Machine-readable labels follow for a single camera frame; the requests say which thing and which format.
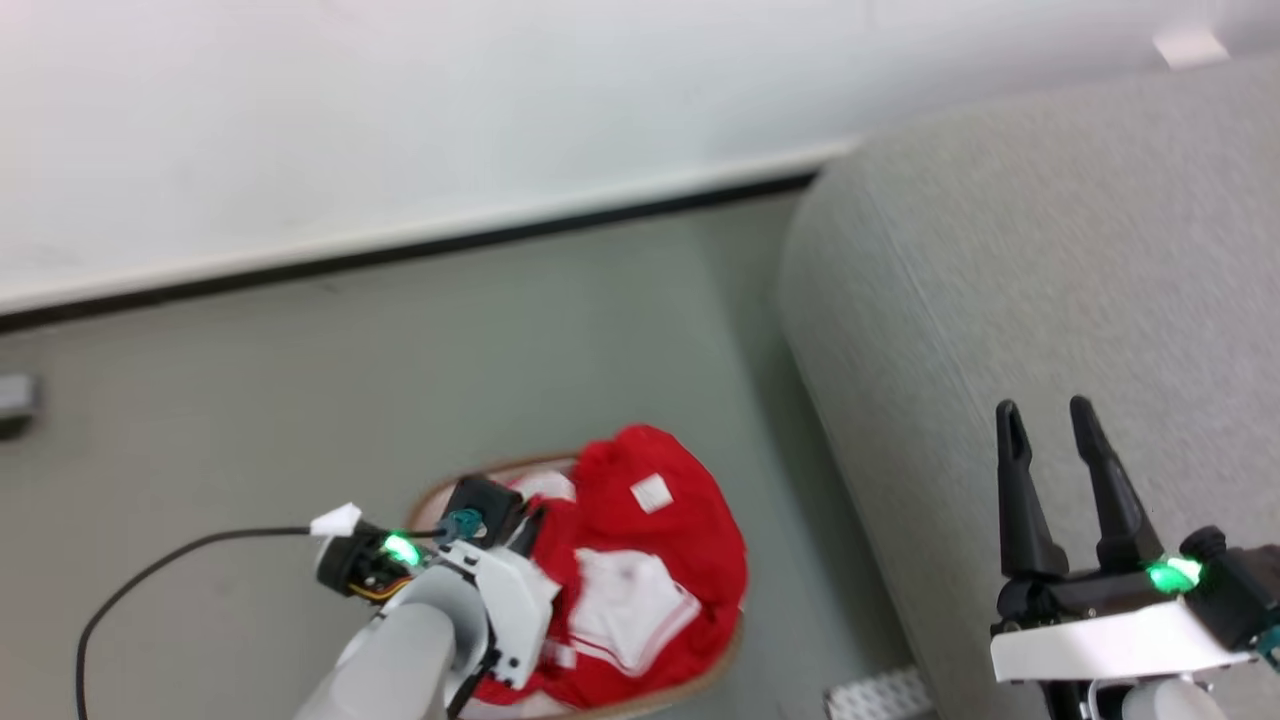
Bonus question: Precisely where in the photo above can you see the white perforated plate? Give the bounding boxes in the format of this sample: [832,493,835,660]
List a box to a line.
[823,667,937,720]

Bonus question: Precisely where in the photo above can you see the grey fabric sofa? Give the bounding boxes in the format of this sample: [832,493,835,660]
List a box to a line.
[777,55,1280,720]

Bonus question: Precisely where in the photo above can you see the cream laundry basket brown rim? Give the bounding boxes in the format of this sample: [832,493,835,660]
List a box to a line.
[408,453,749,720]

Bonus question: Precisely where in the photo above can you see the thin black cable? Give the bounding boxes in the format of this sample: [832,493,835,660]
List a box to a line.
[75,525,341,720]

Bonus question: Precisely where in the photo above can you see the white cable tag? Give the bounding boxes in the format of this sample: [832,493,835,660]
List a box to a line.
[309,502,364,539]

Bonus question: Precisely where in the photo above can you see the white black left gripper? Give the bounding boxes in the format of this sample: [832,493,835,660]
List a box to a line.
[315,505,563,693]

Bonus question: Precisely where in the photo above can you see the white and black baseboard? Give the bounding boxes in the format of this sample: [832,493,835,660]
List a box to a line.
[0,140,863,337]

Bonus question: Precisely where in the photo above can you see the red and white garment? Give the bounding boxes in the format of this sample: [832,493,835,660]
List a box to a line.
[465,423,750,714]

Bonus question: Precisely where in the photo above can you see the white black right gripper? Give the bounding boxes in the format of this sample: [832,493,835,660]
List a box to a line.
[989,394,1253,686]

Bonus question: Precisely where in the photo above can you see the grey metal frame post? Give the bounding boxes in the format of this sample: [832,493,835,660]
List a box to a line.
[0,374,44,440]

